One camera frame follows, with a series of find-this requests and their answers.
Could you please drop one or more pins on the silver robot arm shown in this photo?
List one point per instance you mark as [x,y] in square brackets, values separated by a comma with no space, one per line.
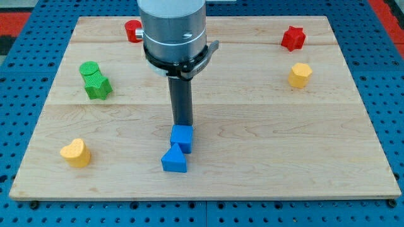
[174,35]

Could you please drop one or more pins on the blue cube block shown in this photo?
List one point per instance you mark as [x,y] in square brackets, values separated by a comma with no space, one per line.
[183,136]

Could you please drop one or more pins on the yellow heart block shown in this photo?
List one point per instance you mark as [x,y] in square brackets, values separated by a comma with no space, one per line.
[76,154]

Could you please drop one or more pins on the dark cylindrical pusher stick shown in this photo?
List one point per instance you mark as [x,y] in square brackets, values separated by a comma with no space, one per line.
[181,101]

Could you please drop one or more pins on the blue triangle block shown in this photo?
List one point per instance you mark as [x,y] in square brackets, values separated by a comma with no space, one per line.
[174,160]

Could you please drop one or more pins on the wooden board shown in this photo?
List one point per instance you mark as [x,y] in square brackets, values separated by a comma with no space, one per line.
[255,137]

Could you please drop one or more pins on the yellow hexagon block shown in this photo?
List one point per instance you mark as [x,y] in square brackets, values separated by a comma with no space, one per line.
[299,75]

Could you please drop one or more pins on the green star block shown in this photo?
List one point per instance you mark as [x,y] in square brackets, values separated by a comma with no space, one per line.
[97,86]

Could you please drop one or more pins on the red cylinder block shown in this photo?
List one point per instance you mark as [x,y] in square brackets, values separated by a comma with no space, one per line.
[134,31]

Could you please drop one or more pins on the red star block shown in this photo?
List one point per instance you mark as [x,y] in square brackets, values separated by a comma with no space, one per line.
[293,38]

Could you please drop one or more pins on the green cylinder block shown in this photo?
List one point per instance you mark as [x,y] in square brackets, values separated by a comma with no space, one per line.
[88,68]

